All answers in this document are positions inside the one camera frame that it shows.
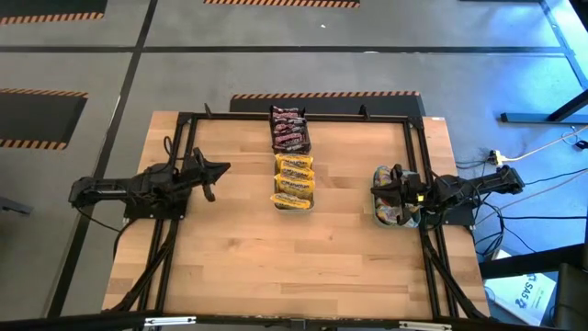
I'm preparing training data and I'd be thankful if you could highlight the white printed cardboard box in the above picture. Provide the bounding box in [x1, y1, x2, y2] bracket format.
[484, 250, 560, 327]

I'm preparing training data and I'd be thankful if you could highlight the black desk frame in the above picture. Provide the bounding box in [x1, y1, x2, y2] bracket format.
[499, 0, 588, 124]

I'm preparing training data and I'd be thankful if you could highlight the grey furniture foot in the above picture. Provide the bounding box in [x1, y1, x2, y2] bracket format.
[0, 196, 33, 216]

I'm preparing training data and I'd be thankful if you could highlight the black hazard-striped floor mat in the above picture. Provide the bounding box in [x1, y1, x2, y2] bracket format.
[203, 0, 361, 9]
[0, 0, 109, 26]
[0, 87, 89, 151]
[229, 90, 426, 117]

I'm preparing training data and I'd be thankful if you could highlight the pale extension power cable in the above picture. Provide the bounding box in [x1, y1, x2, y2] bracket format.
[503, 131, 588, 163]

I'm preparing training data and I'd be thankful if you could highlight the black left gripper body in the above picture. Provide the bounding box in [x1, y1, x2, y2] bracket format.
[176, 146, 217, 203]

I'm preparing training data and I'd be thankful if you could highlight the silver rig bracket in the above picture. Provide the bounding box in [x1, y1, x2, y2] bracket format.
[398, 320, 454, 331]
[143, 315, 198, 328]

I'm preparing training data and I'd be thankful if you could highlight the black floor cable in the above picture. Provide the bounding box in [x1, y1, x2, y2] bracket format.
[503, 214, 588, 221]
[523, 167, 588, 186]

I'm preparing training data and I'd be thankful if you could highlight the smoky translucent plastic bin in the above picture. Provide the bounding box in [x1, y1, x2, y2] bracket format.
[268, 105, 312, 155]

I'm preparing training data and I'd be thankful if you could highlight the green plastic bin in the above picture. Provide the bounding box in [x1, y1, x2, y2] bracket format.
[370, 164, 423, 230]

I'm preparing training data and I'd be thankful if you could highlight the pale grey plastic bin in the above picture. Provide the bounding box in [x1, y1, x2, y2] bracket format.
[273, 154, 316, 212]

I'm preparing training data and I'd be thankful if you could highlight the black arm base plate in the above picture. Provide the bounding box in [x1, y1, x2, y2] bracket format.
[435, 201, 477, 226]
[122, 183, 189, 221]

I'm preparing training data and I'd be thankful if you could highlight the black overhead rig bar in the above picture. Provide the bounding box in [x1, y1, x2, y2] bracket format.
[0, 311, 588, 331]

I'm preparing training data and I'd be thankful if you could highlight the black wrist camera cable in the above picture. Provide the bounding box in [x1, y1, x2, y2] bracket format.
[163, 135, 181, 174]

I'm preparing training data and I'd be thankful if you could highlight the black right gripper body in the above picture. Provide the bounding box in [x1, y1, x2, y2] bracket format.
[388, 164, 428, 226]

